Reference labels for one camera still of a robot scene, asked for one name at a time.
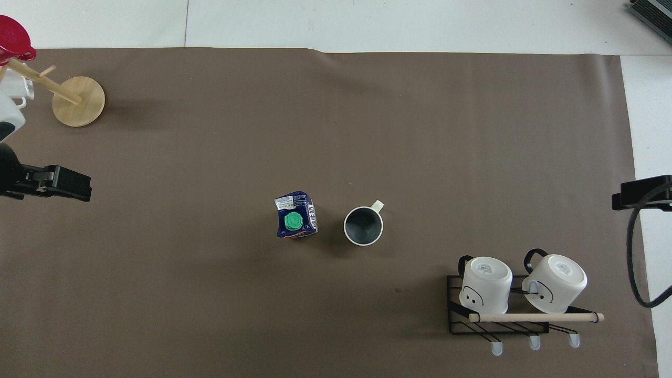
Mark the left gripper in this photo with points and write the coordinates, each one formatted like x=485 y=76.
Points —
x=8 y=173

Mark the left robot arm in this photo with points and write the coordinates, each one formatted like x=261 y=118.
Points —
x=8 y=107

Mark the red cup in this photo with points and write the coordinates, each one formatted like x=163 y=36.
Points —
x=11 y=38

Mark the blue milk carton green cap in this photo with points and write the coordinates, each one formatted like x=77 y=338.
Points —
x=295 y=220

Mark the wooden mug tree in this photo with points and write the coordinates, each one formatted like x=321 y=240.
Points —
x=79 y=107

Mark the white mug dark inside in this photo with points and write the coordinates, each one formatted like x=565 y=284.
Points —
x=363 y=226

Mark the dark grey ribbed device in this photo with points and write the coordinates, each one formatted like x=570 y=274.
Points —
x=653 y=11

